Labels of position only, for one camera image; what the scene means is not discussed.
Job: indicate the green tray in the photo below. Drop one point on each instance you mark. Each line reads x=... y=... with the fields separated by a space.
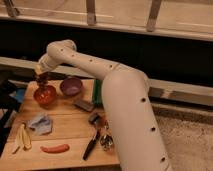
x=96 y=96

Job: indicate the blue crumpled cloth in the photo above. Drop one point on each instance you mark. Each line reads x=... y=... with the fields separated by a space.
x=41 y=124

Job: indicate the metal spoon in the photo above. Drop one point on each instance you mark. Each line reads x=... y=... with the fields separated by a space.
x=106 y=141

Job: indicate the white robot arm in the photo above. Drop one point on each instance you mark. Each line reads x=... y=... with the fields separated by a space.
x=124 y=92

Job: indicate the purple bowl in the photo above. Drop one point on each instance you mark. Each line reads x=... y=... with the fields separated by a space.
x=71 y=86

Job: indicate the grey rectangular block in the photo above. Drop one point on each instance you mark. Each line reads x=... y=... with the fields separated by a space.
x=84 y=105

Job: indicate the black handled tool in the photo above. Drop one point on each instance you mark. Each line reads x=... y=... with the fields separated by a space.
x=91 y=145

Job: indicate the small dark metal object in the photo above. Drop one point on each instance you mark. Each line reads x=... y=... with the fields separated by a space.
x=95 y=119

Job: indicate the purple grape bunch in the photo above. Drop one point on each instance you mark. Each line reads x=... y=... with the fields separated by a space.
x=42 y=80

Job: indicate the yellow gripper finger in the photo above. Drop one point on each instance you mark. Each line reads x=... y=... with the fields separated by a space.
x=38 y=70

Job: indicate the wooden cutting board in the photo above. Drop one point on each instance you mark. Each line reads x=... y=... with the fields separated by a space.
x=70 y=126

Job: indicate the red sausage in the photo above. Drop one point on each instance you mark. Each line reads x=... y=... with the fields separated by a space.
x=56 y=149

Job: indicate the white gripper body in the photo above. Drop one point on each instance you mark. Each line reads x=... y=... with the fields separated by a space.
x=47 y=63

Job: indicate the red bowl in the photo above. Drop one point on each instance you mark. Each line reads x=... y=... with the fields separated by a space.
x=45 y=96

